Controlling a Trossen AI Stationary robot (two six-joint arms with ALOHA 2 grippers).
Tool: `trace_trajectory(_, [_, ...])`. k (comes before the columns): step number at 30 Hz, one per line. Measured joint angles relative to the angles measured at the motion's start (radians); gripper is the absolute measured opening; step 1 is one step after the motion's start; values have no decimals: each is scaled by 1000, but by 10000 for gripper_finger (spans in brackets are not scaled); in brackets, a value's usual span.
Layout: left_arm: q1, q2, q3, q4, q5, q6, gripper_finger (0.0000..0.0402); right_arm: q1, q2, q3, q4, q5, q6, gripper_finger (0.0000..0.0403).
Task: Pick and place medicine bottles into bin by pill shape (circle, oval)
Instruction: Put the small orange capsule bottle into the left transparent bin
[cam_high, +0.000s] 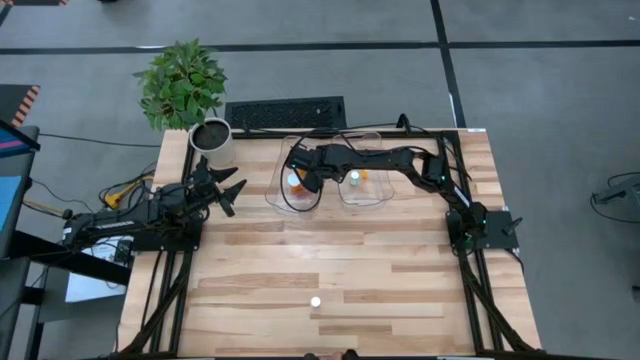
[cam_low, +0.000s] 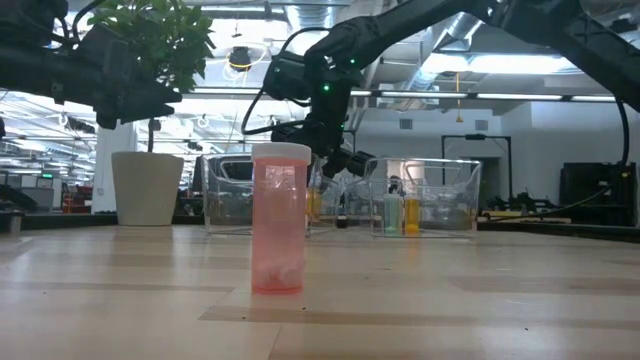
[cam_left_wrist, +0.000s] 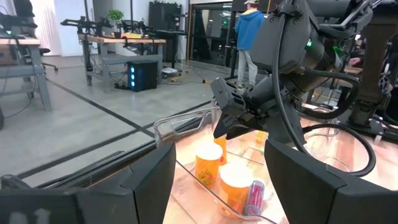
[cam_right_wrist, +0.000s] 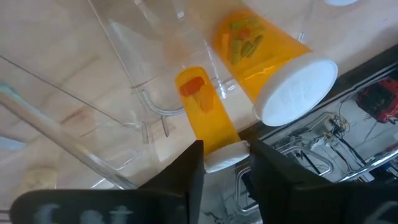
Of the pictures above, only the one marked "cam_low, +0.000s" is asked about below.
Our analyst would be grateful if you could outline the green leafy plant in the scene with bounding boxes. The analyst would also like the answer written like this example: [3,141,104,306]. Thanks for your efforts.
[94,0,217,154]

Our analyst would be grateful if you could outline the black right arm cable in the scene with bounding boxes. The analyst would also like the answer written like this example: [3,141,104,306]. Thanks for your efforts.
[477,97,632,224]

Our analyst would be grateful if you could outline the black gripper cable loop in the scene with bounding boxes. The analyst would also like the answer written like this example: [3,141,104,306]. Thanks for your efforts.
[240,25,331,137]

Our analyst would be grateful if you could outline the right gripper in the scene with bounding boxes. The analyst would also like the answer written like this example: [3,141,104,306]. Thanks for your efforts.
[297,115,376,180]

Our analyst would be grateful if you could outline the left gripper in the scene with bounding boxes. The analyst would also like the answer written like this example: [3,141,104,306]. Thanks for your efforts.
[63,17,183,132]

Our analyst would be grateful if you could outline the background wooden table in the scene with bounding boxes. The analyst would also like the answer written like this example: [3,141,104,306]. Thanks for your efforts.
[479,214,572,225]

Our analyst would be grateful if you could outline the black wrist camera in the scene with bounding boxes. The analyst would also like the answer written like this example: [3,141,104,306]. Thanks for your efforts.
[270,123,302,145]

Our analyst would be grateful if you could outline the small green pill bottle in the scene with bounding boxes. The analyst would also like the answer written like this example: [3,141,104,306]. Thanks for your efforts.
[383,193,403,236]

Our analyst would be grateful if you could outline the white plant pot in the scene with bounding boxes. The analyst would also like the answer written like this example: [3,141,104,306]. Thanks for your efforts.
[110,151,185,227]

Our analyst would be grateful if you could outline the black ceiling camera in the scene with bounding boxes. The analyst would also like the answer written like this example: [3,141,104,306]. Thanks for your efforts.
[227,44,254,74]

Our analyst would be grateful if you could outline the silver ventilation duct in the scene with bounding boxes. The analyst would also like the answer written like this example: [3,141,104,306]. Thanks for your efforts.
[287,0,341,31]

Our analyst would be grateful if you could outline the black cabinet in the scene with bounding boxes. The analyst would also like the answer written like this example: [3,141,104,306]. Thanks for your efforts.
[558,161,639,227]

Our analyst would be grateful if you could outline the pink pill bottle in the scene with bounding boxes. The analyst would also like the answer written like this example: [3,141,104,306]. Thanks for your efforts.
[250,142,312,296]

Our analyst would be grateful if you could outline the clear plastic bin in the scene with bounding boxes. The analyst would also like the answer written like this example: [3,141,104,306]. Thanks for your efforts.
[363,157,483,240]
[201,152,347,237]

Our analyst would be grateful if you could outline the black aluminium table frame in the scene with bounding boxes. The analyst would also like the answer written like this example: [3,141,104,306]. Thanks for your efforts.
[0,212,640,245]

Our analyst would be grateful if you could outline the black background rig frame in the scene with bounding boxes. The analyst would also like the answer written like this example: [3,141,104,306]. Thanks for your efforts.
[441,133,512,221]

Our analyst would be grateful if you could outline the yellow hanging cord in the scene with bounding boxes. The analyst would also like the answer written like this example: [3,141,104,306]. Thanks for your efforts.
[453,72,464,125]

